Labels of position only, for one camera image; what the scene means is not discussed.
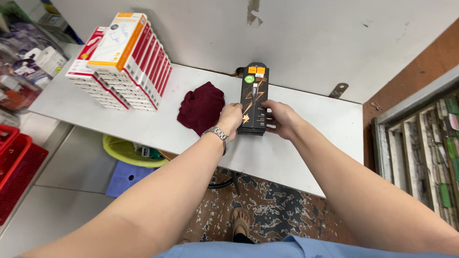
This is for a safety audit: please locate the person's right hand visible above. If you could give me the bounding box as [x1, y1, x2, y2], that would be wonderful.
[265, 100, 306, 141]

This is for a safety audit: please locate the person's left hand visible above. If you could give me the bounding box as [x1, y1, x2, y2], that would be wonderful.
[216, 102, 245, 141]

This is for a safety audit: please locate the black cable packaging box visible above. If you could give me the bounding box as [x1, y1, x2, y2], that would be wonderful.
[237, 62, 270, 136]

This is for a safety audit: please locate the silver metal wristwatch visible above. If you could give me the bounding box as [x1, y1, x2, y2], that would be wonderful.
[201, 126, 230, 156]

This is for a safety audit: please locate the maroon cloth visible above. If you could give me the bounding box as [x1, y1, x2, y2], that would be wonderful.
[177, 81, 226, 137]

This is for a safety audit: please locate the black table leg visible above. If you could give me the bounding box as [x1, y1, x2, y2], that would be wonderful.
[207, 171, 243, 196]

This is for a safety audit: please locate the stack of white red boxes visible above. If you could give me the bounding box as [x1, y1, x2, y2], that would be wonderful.
[65, 21, 173, 113]

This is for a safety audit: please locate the green white packet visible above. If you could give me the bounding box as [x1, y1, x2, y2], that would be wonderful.
[141, 145, 165, 160]

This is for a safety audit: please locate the person's foot in sandal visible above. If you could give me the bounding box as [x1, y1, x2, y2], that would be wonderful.
[229, 207, 256, 244]

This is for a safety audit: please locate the yellow waste bin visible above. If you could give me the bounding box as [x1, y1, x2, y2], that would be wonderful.
[102, 134, 169, 168]

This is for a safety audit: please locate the blue plastic stool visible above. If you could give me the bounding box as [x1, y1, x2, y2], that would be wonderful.
[105, 160, 157, 198]

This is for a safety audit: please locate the white orange charger box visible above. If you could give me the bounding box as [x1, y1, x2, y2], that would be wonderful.
[87, 12, 148, 72]

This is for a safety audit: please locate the person's blue shirt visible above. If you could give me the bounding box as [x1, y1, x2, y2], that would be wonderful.
[153, 234, 459, 258]

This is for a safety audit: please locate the glass display cabinet with goods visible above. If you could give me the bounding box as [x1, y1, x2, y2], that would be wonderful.
[371, 66, 459, 232]

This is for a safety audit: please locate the shelf with packaged goods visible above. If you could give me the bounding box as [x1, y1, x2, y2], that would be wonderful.
[0, 0, 85, 128]

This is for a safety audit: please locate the large red plastic basket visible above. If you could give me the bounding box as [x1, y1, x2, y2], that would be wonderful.
[0, 133, 49, 226]

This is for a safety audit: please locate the small red plastic basket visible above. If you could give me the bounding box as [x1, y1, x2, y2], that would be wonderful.
[0, 124, 21, 153]

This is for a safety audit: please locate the metal wall bracket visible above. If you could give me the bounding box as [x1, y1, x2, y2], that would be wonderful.
[328, 83, 349, 99]

